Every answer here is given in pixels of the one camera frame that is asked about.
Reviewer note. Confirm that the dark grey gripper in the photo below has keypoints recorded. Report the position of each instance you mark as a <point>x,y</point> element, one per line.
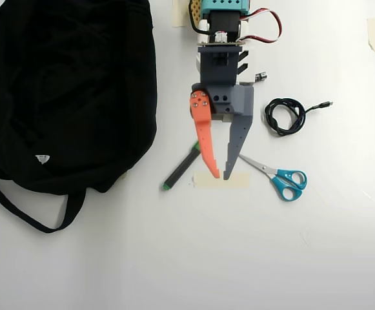
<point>235,101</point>

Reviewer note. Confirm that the green marker with black barrel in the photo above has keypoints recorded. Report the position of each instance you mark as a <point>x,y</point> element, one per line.
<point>182,166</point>

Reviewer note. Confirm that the black fabric bag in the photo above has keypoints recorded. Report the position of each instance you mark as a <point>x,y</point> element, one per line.
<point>71,97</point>

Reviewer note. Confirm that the long beige masking tape strip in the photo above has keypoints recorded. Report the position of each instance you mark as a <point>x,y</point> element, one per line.
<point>239,181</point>

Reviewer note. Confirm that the black AAA battery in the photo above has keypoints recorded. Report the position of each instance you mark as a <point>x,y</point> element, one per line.
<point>261,76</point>

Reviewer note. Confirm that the yellow perforated base piece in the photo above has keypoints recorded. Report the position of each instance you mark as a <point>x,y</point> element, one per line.
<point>195,14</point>

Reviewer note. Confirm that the black camera circuit board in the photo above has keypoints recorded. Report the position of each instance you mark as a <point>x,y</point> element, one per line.
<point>221,43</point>

